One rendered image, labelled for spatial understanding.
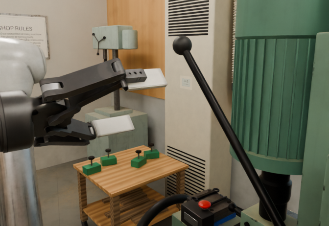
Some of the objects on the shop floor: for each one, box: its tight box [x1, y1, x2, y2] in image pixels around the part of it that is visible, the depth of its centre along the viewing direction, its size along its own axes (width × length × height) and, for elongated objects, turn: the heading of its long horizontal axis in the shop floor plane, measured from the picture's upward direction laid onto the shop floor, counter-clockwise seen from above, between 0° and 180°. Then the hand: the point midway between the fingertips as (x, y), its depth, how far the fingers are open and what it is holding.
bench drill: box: [85, 25, 148, 160], centre depth 292 cm, size 48×62×158 cm
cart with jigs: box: [73, 143, 188, 226], centre depth 216 cm, size 66×57×64 cm
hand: (139, 103), depth 46 cm, fingers open, 13 cm apart
